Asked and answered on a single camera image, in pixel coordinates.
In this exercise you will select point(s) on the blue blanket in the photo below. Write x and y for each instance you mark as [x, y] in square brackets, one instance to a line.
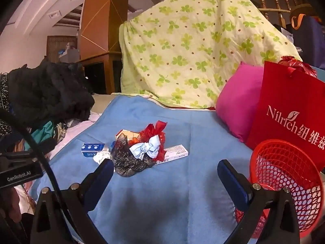
[165, 195]

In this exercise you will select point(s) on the blue white medicine box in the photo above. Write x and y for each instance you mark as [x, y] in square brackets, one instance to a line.
[92, 149]

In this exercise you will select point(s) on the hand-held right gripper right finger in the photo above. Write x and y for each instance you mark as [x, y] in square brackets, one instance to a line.
[228, 178]

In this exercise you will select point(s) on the beige cushion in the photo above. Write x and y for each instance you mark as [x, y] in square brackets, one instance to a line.
[101, 103]

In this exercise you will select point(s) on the blue white knotted bag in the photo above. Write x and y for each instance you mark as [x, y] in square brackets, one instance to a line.
[148, 148]

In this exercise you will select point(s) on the wooden cabinet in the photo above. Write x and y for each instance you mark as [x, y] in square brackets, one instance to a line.
[101, 73]

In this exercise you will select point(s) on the orange white medicine box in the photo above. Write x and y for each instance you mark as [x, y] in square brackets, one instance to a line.
[124, 133]

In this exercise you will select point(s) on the red plastic mesh basket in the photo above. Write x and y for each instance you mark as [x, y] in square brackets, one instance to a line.
[281, 172]

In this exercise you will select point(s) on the green clover print quilt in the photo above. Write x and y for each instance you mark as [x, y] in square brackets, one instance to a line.
[188, 48]

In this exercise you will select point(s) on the white tissue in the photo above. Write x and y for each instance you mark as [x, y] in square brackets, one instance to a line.
[101, 156]

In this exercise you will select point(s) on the person's left hand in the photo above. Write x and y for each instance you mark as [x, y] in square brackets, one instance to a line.
[11, 203]

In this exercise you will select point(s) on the black plastic bag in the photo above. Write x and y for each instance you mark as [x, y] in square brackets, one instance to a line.
[127, 160]

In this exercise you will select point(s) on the orange wooden pillar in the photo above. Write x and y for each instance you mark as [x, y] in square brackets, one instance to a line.
[104, 17]

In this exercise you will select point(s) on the pile of colourful clothes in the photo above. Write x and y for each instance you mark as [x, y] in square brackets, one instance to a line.
[48, 132]

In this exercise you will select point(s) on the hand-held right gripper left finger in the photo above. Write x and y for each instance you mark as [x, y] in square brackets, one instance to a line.
[101, 175]

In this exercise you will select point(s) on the black lace cloth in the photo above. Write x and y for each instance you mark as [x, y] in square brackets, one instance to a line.
[48, 91]

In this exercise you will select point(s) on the long white medicine box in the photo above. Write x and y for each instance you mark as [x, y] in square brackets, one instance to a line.
[176, 153]

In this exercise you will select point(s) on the red ribbon bow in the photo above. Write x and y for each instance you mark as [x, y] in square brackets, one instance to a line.
[155, 132]

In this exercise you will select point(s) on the grey refrigerator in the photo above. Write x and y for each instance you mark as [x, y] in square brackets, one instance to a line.
[69, 55]

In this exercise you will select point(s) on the red paper bag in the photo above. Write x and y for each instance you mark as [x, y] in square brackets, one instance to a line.
[287, 111]

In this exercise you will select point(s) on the large red plastic bag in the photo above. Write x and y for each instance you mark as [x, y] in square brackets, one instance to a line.
[297, 64]

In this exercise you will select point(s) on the pink pillow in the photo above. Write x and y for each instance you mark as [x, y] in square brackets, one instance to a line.
[236, 104]

